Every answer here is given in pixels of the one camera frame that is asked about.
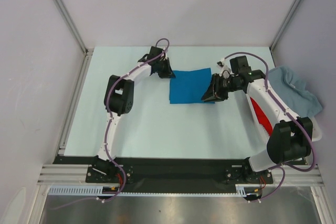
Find left aluminium frame post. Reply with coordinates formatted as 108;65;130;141
52;0;89;55

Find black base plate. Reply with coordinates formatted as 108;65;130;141
54;155;274;192

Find white slotted cable duct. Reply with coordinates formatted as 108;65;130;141
48;185;261;198

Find white plastic basket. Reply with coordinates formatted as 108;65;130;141
246;95;322;143

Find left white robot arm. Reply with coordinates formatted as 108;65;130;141
91;46;175;182

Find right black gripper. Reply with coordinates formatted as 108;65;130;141
201;73;242;103

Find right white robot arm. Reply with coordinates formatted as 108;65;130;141
201;52;316;183

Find aluminium frame post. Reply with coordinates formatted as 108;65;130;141
52;0;89;55
269;0;304;53

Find right aluminium frame post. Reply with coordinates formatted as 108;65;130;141
269;0;304;53

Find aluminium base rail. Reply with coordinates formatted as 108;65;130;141
37;164;324;187

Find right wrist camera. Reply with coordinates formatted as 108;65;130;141
216;58;232;78

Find blue t shirt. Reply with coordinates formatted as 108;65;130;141
169;68;212;104

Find red t shirt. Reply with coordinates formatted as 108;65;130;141
250;98;273;136

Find grey t shirt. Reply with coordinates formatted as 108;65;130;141
268;66;323;118

